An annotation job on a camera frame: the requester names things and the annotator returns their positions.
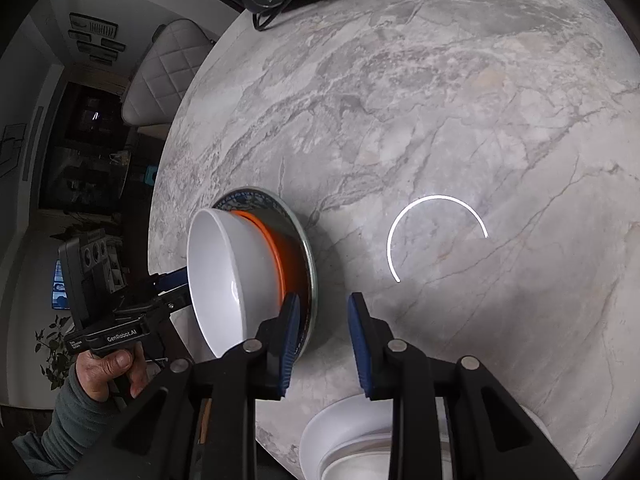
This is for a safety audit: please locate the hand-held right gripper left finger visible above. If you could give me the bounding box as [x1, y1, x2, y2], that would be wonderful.
[65, 292, 301, 480]

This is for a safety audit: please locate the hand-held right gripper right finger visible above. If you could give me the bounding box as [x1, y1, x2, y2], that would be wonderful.
[347, 292, 581, 480]

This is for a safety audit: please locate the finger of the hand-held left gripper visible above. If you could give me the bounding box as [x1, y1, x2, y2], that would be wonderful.
[149, 266, 191, 295]
[150, 292, 193, 313]

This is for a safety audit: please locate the white bowl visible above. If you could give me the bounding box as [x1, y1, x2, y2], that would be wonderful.
[186, 208, 281, 360]

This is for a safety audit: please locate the orange bowl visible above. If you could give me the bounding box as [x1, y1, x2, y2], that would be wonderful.
[231, 210, 307, 311]

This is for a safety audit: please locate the large white plate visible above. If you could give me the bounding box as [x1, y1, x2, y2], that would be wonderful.
[299, 392, 547, 480]

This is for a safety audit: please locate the dark blue patterned plate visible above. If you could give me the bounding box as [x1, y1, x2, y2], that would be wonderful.
[212, 187, 319, 356]

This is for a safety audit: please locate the small white plate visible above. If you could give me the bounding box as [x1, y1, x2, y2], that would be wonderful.
[320, 447, 453, 480]

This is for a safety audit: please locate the person's left forearm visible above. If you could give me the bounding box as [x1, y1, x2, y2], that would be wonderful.
[12, 367, 126, 480]

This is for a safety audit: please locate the person's left hand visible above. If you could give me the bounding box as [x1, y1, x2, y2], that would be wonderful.
[75, 347, 151, 403]

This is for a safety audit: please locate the green potted plant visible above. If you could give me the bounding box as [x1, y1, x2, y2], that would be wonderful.
[39, 315, 76, 391]

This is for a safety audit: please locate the dark cabinet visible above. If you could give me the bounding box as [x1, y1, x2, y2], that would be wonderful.
[40, 80, 161, 216]

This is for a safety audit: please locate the grey quilted chair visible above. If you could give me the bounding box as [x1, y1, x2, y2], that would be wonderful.
[121, 19, 216, 128]

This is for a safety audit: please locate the dark panel ceiling lamp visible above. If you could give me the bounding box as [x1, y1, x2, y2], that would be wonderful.
[68, 12, 126, 66]

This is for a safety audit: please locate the line-art wall picture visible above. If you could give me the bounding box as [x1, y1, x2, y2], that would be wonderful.
[0, 122, 27, 178]

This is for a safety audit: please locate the black power cable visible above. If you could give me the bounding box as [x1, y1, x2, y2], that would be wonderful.
[252, 0, 321, 31]

